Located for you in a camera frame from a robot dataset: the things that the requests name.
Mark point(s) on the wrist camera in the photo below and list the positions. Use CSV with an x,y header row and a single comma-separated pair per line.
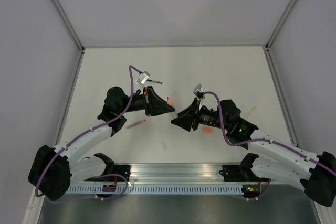
x,y
199,91
142,78

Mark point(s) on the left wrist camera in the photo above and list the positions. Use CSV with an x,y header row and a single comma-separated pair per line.
x,y
142,78

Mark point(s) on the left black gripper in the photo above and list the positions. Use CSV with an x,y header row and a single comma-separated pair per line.
x,y
154,105

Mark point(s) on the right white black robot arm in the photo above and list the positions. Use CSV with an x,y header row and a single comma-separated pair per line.
x,y
267,157

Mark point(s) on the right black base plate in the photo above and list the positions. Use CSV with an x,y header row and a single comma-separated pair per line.
x,y
235,173

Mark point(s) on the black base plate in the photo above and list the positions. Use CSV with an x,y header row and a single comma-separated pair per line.
x,y
235,173
123,170

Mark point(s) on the white slotted cable duct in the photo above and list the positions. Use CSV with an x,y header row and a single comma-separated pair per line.
x,y
159,189

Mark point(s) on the aluminium rail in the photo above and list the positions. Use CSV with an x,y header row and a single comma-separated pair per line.
x,y
177,173

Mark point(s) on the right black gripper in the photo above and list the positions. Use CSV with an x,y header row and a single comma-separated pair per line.
x,y
184,120

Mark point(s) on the yellow pen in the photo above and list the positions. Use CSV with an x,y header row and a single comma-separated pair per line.
x,y
248,113

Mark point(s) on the pink pen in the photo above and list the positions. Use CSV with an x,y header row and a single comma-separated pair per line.
x,y
135,124

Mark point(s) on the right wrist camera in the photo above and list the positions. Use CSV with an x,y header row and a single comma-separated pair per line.
x,y
199,91

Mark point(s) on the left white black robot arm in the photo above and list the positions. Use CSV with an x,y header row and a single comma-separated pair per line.
x,y
55,169

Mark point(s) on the purple pen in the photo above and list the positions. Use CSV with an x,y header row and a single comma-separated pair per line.
x,y
154,81

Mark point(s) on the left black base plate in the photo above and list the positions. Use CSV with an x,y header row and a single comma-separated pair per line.
x,y
123,170

